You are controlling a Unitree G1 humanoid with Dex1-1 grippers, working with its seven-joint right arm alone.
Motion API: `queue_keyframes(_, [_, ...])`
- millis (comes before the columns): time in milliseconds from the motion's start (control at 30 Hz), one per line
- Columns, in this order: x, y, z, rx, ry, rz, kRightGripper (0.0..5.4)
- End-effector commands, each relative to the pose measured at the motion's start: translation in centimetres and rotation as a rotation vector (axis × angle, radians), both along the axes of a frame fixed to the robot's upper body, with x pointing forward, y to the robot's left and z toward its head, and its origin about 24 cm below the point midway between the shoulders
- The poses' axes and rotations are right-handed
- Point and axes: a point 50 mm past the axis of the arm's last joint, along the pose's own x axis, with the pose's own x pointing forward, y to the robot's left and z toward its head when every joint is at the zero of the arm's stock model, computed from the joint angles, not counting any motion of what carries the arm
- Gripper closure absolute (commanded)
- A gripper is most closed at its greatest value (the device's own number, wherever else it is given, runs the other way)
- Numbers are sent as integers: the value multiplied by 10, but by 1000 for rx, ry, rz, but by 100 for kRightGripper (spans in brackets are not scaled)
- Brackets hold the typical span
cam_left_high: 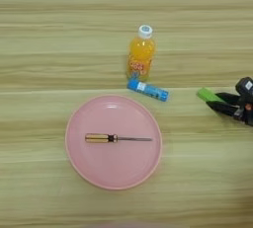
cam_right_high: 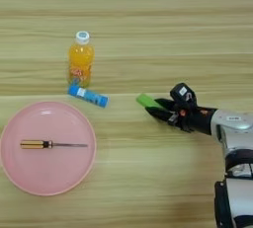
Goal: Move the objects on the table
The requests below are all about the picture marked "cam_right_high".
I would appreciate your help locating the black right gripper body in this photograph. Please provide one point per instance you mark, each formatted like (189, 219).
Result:
(197, 120)

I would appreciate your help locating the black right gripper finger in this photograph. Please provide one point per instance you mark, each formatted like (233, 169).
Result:
(158, 113)
(166, 103)

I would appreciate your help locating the green rectangular block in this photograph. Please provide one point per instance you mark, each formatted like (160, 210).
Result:
(147, 100)

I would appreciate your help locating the blue glue stick tube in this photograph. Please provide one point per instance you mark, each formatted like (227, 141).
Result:
(89, 96)

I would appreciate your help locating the orange juice bottle white cap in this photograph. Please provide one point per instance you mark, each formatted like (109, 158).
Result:
(80, 60)

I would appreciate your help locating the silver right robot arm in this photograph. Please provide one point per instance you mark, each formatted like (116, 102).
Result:
(235, 159)

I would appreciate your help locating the small black box white label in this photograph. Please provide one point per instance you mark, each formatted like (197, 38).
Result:
(183, 93)

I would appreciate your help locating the pink round plate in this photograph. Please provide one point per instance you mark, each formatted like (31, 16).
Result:
(46, 172)

